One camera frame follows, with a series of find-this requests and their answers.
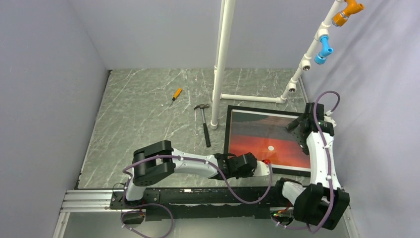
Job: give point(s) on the orange handled screwdriver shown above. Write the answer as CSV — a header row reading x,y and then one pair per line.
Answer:
x,y
175,96

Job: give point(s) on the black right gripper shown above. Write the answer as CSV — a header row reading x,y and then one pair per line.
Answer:
x,y
302,143

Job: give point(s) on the steel claw hammer black grip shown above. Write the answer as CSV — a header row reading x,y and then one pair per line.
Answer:
x,y
202,108

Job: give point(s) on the aluminium extrusion rail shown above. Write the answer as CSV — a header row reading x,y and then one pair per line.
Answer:
x,y
86,201

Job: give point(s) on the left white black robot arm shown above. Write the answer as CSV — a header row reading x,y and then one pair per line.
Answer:
x,y
155,162

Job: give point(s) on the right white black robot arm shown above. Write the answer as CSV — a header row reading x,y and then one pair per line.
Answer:
x,y
322,202

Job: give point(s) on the white PVC pipe structure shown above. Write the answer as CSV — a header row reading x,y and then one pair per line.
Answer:
x,y
224,32

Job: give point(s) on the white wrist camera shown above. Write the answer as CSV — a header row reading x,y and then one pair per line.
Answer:
x,y
328,118
262,169

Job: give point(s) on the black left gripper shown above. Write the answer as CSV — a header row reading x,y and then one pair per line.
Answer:
x,y
249,174

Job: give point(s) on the blue pipe fitting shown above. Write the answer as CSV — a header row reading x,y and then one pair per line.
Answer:
x,y
325,51

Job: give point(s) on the orange pipe fitting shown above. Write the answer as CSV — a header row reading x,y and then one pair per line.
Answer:
x,y
353,7

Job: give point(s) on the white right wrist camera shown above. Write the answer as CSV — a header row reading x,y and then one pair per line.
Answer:
x,y
328,118

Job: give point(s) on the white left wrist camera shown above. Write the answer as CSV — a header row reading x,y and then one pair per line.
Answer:
x,y
262,169

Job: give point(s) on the black wooden picture frame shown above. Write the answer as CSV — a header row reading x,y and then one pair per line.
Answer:
x,y
262,132

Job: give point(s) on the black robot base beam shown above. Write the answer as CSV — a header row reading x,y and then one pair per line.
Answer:
x,y
203,202

